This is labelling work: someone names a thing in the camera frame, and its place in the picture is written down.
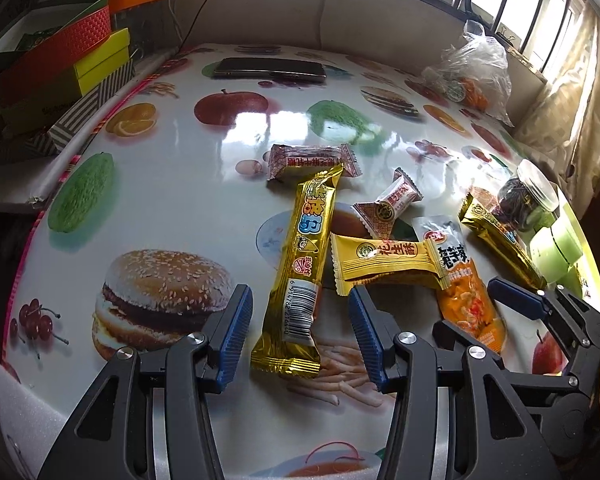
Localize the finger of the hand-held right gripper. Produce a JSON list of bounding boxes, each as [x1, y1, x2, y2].
[[432, 319, 588, 409], [487, 277, 600, 388]]

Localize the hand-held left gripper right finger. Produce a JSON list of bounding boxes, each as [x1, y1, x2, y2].
[[348, 285, 563, 480]]

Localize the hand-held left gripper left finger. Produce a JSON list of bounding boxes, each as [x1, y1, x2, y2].
[[37, 284, 254, 480]]

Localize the orange white snack packet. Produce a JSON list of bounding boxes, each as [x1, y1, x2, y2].
[[412, 215, 508, 358]]

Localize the golden foil snack packet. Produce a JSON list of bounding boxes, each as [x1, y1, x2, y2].
[[457, 192, 548, 291]]

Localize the yellow snack packet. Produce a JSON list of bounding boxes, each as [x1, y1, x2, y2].
[[330, 232, 451, 296]]

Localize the green cardboard box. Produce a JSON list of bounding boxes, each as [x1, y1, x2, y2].
[[580, 240, 600, 318]]

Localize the long golden snack bar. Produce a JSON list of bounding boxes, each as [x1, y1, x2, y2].
[[250, 162, 345, 380]]

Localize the small twist candy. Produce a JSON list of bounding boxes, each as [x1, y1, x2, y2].
[[351, 167, 425, 241]]

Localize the brown white nougat candy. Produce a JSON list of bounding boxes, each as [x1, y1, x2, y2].
[[266, 142, 363, 183]]

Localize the green cosmetic jar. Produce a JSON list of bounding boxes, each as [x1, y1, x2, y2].
[[529, 207, 588, 286]]

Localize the clear plastic jar dark contents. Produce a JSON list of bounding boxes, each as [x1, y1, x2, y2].
[[497, 160, 561, 233]]

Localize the fruit print tablecloth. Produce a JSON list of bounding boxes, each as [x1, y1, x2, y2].
[[0, 42, 600, 480]]

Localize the patterned beige curtain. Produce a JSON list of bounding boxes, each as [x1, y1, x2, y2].
[[510, 5, 600, 211]]

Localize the clear plastic bag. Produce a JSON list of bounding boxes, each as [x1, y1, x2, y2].
[[420, 20, 513, 126]]

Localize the dark smartphone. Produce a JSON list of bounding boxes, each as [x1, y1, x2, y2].
[[211, 57, 327, 84]]

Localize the striped box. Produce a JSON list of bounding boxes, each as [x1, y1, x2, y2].
[[25, 57, 136, 153]]

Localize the yellow box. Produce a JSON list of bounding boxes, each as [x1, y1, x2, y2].
[[72, 27, 131, 96]]

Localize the red woven box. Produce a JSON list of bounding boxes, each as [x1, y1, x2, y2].
[[0, 0, 112, 106]]

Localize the black cable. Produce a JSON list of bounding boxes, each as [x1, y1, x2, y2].
[[176, 0, 230, 57]]

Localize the white cable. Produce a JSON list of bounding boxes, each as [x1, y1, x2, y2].
[[315, 0, 332, 47]]

